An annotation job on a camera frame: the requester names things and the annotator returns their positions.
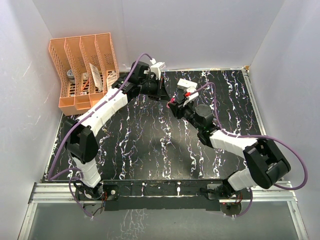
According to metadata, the orange plastic file organizer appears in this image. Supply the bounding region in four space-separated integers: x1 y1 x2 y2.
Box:
48 33 119 116

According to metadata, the pink strap keychain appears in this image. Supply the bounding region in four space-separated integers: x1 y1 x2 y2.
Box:
166 98 175 109

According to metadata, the round tin in organizer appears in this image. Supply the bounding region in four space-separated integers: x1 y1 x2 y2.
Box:
66 69 75 81

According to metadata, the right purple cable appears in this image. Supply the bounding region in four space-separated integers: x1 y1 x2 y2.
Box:
191 81 310 218

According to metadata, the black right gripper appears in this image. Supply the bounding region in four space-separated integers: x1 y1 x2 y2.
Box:
169 98 202 132

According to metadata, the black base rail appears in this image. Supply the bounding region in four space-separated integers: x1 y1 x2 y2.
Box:
74 178 253 212

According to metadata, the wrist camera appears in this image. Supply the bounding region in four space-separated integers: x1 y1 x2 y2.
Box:
150 62 166 79
183 86 199 106

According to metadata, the white cardboard box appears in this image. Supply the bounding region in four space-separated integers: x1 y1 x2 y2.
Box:
177 78 198 90

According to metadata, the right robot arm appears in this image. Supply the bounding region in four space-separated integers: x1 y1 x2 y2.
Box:
168 101 291 199

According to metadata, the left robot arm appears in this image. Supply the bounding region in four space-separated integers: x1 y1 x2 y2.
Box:
64 61 170 200

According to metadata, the aluminium frame rail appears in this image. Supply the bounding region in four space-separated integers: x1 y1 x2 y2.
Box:
18 181 309 240

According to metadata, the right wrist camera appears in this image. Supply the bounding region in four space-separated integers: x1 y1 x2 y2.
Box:
183 86 199 106

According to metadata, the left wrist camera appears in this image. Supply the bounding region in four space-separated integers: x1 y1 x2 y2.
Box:
150 62 166 79

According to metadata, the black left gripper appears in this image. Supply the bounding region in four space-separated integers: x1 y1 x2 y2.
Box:
138 76 171 102

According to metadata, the white pouch in organizer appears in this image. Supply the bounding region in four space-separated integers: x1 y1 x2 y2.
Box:
106 71 118 90

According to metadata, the white packet in organizer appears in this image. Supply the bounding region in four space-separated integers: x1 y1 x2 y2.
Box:
89 63 103 92

